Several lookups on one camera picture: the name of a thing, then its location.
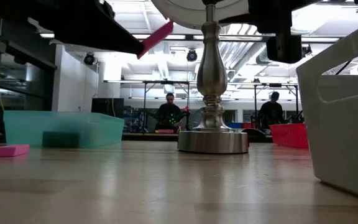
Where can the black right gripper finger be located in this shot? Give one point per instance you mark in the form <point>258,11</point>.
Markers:
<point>235,19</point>

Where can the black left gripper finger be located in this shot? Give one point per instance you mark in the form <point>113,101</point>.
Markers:
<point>104,31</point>

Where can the black background robot arm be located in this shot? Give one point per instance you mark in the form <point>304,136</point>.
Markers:
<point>171,119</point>

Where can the ceiling light strip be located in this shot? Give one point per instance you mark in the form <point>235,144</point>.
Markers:
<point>47,35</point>
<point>322,39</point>
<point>179,36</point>

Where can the black ceiling spotlight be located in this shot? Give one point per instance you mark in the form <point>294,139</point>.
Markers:
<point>191,55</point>
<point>89,58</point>

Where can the silver lamp with white shade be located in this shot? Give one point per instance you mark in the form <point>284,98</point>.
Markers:
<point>211,71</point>

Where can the black computer monitor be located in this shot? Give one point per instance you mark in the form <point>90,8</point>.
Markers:
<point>107,107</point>

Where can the person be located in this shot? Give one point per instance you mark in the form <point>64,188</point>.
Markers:
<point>168,107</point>
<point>270,112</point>

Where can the teal translucent plastic bin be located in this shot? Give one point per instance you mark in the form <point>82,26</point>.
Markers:
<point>61,123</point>

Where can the blue background bin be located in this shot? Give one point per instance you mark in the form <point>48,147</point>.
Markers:
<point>233,125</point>

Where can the pink background tray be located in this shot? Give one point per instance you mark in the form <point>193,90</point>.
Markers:
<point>165,131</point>

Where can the black rounded object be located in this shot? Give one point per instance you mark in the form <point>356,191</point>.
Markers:
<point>255,134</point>

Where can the red plastic basket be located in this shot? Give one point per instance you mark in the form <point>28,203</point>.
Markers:
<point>289,135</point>

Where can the light grey plastic bin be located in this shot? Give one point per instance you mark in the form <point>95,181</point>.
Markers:
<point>340,140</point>

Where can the black background table frame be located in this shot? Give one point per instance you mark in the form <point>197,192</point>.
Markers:
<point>275,84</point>
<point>166,82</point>

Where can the black aluminium table frame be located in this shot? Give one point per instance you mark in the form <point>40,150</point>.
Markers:
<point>151,137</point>

